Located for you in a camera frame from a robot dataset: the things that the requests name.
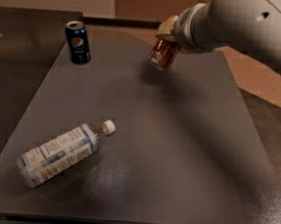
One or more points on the red coke can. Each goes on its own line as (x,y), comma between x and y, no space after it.
(163,53)

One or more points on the dark grey side cabinet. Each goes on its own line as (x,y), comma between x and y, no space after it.
(30,41)

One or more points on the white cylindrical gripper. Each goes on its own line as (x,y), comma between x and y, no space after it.
(183,28)

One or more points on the clear plastic water bottle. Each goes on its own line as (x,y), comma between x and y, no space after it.
(42,163)

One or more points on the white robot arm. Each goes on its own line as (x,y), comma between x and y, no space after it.
(252,27)

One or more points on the blue pepsi can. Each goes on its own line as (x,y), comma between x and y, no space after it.
(78,42)

